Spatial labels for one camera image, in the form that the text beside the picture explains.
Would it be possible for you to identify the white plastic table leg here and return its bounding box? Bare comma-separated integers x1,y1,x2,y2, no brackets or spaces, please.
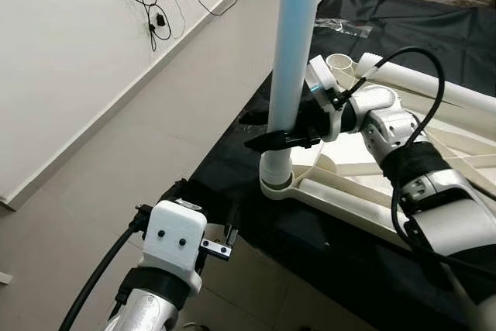
358,53,496,119
260,0,325,188

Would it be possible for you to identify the white plastic children table top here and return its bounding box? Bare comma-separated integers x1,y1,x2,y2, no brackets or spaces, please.
258,50,496,270

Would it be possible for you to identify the clear adhesive tape patch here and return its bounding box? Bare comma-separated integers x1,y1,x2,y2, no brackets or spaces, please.
314,17,373,40

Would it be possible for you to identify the black table cloth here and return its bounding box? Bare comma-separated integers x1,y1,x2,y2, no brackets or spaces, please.
186,0,496,331

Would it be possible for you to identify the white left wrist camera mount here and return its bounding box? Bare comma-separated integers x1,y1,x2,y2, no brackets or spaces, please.
142,199,208,295

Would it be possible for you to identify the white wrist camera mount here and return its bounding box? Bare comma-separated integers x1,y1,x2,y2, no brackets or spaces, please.
142,199,208,295
305,56,346,143

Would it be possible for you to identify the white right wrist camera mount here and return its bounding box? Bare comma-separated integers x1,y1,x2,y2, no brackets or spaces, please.
305,56,346,143

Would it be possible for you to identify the looped black wall cable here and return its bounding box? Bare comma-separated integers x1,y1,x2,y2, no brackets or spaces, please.
107,0,173,51

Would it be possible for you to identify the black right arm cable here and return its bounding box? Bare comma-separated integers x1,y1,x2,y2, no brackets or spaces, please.
329,47,496,278

